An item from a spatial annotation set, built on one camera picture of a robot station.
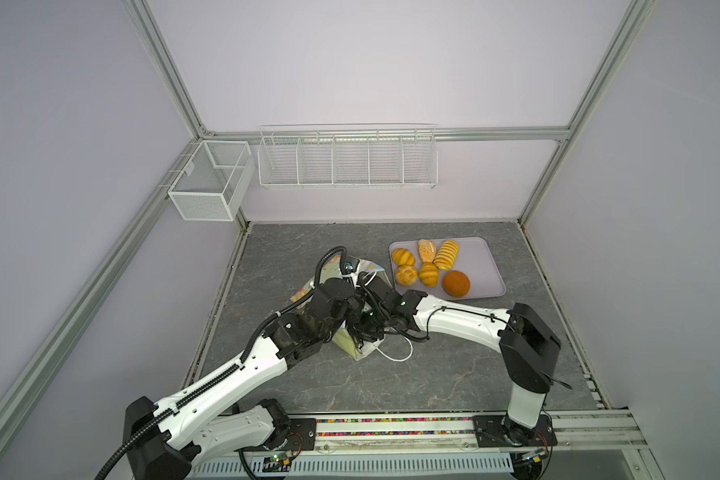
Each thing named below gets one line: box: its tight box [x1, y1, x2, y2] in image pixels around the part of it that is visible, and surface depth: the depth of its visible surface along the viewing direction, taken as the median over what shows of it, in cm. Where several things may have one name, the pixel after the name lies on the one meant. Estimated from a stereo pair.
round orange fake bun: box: [442, 270, 471, 298], surface depth 102 cm
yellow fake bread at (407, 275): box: [396, 265, 418, 286], surface depth 102 cm
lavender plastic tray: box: [389, 236, 506, 300], surface depth 108 cm
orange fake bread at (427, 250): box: [418, 239, 436, 263], surface depth 108 cm
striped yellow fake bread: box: [419, 262, 439, 287], surface depth 104 cm
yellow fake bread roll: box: [392, 248, 416, 266], surface depth 107 cm
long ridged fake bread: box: [432, 240, 460, 271], surface depth 107 cm
